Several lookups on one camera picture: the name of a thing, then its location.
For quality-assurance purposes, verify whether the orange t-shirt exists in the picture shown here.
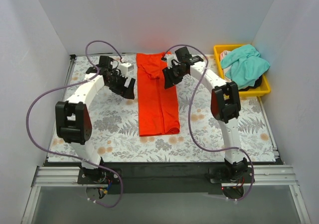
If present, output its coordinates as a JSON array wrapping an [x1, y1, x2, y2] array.
[[136, 53, 180, 137]]

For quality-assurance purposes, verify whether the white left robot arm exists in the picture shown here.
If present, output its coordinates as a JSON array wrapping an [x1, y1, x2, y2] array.
[[55, 56, 136, 184]]

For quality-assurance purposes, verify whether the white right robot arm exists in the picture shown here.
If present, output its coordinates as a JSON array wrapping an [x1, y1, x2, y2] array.
[[161, 45, 249, 183]]

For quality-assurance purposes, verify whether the white cream garment in bin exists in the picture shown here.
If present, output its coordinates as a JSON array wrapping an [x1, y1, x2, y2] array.
[[219, 50, 230, 61]]

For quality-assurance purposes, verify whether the teal t-shirt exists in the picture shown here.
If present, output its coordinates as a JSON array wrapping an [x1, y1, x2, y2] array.
[[220, 44, 270, 90]]

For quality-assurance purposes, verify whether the black garment in bin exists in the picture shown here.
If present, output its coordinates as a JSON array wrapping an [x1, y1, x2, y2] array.
[[241, 76, 262, 91]]

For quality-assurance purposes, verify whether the yellow plastic bin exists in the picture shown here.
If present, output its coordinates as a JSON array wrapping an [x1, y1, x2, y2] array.
[[213, 44, 271, 97]]

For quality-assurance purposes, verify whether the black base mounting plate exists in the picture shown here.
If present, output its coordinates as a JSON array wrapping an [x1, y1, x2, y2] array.
[[77, 162, 252, 195]]

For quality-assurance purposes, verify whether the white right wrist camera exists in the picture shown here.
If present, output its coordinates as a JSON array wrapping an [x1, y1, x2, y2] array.
[[161, 53, 175, 69]]

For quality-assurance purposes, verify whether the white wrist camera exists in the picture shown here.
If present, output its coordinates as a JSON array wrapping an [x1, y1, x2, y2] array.
[[161, 53, 175, 69], [118, 63, 134, 76]]

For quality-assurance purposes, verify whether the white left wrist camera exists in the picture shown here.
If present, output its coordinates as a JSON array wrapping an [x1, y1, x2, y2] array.
[[118, 63, 134, 76]]

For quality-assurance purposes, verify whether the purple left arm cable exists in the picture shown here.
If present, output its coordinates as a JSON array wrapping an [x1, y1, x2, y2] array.
[[26, 40, 128, 208]]

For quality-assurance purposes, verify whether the aluminium table edge rail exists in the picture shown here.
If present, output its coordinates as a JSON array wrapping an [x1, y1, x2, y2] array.
[[22, 163, 311, 224]]

